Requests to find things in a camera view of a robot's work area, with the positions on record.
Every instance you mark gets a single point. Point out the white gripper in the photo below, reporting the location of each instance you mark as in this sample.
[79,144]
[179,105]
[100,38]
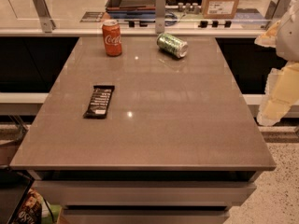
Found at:
[289,37]

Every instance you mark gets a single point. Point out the green soda can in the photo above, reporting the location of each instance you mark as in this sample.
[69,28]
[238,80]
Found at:
[172,45]

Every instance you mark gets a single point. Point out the red Coca-Cola can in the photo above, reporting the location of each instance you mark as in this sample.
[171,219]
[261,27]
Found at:
[112,37]

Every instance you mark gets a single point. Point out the cardboard box with label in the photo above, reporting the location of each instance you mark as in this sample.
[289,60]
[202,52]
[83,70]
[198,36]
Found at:
[219,9]

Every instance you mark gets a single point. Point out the dark open tray box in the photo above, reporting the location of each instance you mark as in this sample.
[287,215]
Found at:
[132,2]

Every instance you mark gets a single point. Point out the black candy bar wrapper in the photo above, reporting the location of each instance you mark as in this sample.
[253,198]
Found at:
[99,102]

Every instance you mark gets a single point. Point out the grey drawer cabinet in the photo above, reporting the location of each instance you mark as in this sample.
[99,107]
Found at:
[145,202]

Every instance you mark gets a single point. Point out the snack bag under table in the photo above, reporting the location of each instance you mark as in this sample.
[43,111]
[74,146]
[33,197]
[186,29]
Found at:
[31,209]

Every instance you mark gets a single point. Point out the black bin at left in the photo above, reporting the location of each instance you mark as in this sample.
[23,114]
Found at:
[13,190]

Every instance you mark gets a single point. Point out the right metal glass bracket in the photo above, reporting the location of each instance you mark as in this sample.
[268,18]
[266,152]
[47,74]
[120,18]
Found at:
[276,9]

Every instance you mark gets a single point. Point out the metal glass bracket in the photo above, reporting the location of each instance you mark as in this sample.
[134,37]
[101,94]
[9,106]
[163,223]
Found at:
[276,9]
[46,21]
[159,16]

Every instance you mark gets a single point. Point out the middle metal glass bracket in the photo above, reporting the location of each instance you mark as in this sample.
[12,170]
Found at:
[159,16]

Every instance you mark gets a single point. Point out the left metal glass bracket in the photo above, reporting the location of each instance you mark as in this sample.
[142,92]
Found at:
[46,21]

